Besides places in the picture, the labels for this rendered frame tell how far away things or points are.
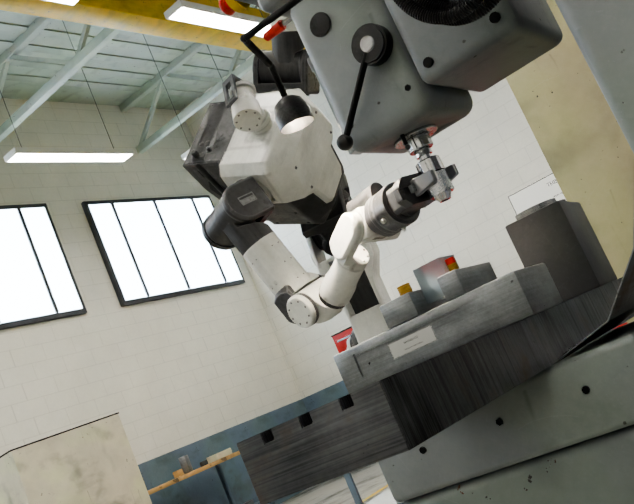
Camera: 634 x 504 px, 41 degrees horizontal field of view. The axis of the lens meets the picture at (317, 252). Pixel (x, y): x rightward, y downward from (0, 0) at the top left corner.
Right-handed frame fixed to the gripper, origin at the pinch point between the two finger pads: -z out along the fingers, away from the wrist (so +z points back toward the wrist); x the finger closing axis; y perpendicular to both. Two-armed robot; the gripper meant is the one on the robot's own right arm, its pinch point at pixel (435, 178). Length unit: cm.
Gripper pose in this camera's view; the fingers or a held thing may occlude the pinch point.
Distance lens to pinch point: 157.4
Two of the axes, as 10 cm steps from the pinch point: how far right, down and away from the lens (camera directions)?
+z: -4.8, 3.5, 8.1
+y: 3.9, 9.1, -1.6
